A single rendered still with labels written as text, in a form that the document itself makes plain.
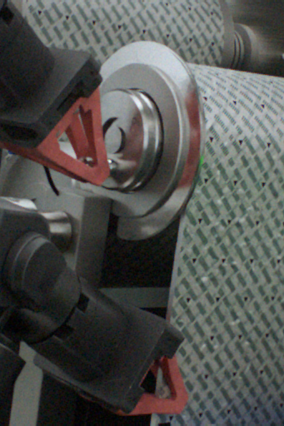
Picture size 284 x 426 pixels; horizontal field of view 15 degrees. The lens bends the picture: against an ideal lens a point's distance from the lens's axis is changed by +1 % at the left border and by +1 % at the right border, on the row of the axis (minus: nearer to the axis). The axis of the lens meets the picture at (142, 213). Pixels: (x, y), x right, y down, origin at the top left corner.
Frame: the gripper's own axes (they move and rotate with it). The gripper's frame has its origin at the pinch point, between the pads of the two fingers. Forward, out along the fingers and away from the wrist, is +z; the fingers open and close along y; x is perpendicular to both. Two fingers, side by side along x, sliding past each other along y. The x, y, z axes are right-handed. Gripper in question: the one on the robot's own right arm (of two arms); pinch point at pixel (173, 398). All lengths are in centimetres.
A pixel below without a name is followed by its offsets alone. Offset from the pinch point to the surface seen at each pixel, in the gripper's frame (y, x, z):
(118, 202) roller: -6.3, 10.3, -9.1
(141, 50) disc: -6.7, 20.3, -14.4
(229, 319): 0.3, 7.2, 0.7
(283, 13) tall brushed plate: -25, 43, 11
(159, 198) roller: -1.7, 11.2, -9.6
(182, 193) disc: 0.1, 12.1, -9.6
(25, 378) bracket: -9.9, -4.1, -5.0
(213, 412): 0.3, 1.0, 4.1
